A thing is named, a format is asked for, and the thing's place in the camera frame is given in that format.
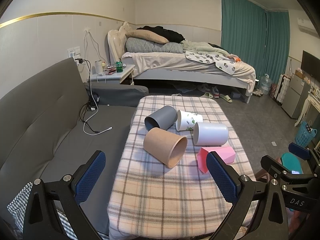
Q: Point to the plaid blanket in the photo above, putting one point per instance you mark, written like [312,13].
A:
[151,200]

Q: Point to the white floral paper cup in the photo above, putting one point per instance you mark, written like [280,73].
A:
[187,120]

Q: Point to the blue checked cloth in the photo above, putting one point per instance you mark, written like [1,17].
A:
[41,219]

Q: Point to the green slipper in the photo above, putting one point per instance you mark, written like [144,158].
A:
[207,95]
[226,98]

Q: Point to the white nightstand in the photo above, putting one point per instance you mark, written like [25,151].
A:
[124,78]

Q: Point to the pink faceted plastic cup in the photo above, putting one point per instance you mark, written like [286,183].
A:
[226,153]

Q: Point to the dark grey plastic cup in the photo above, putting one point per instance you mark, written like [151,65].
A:
[163,118]

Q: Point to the beige pillow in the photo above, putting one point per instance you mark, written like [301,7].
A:
[147,35]

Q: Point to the brown kraft paper cup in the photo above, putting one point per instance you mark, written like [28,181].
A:
[165,146]

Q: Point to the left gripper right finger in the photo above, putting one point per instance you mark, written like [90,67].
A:
[270,218]

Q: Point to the white plastic cup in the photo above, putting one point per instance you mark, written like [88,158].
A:
[210,134]

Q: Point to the black clothes pile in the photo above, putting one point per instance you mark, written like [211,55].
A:
[170,35]

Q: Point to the bed with white frame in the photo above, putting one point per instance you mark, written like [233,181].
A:
[176,67]

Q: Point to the sneaker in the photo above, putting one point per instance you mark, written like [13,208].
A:
[215,92]

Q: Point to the blue laundry basket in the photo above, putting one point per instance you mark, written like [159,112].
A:
[305,134]

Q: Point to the wall power socket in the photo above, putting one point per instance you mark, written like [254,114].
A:
[74,53]

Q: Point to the teal curtain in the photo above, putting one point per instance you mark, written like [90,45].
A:
[261,38]

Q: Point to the green soda can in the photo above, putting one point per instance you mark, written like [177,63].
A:
[119,66]

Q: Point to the patterned baby mat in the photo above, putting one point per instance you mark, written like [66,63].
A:
[223,63]

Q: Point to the grey cabinet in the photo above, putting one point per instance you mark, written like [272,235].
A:
[297,93]

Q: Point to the checked pillow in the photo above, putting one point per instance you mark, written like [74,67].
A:
[138,45]

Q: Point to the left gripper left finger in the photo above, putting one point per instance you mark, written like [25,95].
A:
[85,177]

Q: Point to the air conditioner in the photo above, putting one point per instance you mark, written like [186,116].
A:
[306,25]

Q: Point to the water bottle jug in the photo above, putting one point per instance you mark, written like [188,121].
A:
[265,84]

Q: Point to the black television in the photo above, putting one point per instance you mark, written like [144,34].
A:
[311,65]

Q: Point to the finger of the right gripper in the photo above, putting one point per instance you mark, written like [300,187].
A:
[299,151]
[275,169]

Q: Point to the white mug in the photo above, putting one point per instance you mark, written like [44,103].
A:
[99,67]

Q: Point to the grey sofa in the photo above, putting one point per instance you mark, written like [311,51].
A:
[53,122]

